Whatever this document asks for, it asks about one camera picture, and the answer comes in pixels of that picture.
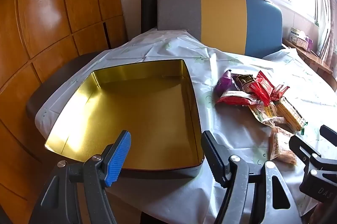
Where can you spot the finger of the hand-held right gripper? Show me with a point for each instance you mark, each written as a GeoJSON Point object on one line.
{"type": "Point", "coordinates": [329, 134]}
{"type": "Point", "coordinates": [302, 147]}

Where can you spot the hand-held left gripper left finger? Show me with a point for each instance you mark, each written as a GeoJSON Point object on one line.
{"type": "Point", "coordinates": [115, 158]}

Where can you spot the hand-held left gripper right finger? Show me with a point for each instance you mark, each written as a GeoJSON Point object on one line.
{"type": "Point", "coordinates": [210, 150]}

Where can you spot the clear pastry packet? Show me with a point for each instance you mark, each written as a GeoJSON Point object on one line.
{"type": "Point", "coordinates": [280, 145]}

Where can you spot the clear cracker packet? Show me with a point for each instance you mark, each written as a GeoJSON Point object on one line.
{"type": "Point", "coordinates": [291, 113]}

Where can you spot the clear seed packet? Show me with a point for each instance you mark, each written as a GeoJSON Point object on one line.
{"type": "Point", "coordinates": [266, 112]}

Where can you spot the gold tin box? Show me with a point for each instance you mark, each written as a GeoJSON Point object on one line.
{"type": "Point", "coordinates": [131, 108]}

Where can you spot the white and red snack packet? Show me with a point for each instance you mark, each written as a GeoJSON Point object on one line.
{"type": "Point", "coordinates": [237, 97]}

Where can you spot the small red patterned packet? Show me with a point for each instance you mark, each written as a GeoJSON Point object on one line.
{"type": "Point", "coordinates": [280, 92]}

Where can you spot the purple snack packet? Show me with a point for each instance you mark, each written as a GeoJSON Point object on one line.
{"type": "Point", "coordinates": [223, 81]}

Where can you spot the shiny red snack packet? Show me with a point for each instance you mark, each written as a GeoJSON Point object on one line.
{"type": "Point", "coordinates": [263, 89]}

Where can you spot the dark brown snack packet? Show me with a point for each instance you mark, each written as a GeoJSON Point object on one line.
{"type": "Point", "coordinates": [243, 80]}

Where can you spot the wooden sideboard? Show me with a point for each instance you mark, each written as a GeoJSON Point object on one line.
{"type": "Point", "coordinates": [313, 60]}

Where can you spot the small purple packet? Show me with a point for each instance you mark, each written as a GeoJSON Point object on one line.
{"type": "Point", "coordinates": [309, 45]}

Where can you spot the white printed tablecloth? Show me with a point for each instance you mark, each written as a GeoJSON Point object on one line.
{"type": "Point", "coordinates": [184, 60]}

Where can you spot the tissue box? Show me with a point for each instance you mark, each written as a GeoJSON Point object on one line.
{"type": "Point", "coordinates": [297, 41]}

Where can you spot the dark brown chair seat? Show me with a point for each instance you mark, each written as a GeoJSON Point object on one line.
{"type": "Point", "coordinates": [60, 73]}

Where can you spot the hanging floral curtain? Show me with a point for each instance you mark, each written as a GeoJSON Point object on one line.
{"type": "Point", "coordinates": [327, 29]}

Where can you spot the grey yellow blue chair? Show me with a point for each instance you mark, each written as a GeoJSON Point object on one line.
{"type": "Point", "coordinates": [223, 16]}

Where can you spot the black rolled mat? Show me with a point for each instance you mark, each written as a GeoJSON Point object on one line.
{"type": "Point", "coordinates": [148, 8]}

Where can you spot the wooden wardrobe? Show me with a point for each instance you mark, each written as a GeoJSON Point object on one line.
{"type": "Point", "coordinates": [52, 16]}

